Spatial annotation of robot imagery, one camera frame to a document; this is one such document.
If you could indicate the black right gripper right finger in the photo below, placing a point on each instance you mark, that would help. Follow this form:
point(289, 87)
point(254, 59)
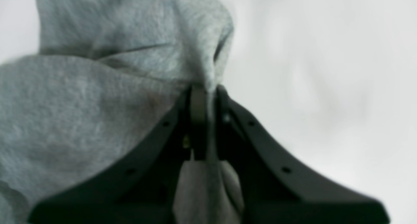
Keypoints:
point(276, 187)

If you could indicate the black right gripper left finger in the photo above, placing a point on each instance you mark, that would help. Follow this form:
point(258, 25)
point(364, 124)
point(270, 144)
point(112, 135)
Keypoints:
point(139, 188)

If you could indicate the grey t-shirt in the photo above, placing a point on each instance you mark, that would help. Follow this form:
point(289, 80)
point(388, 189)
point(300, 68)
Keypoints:
point(105, 74)

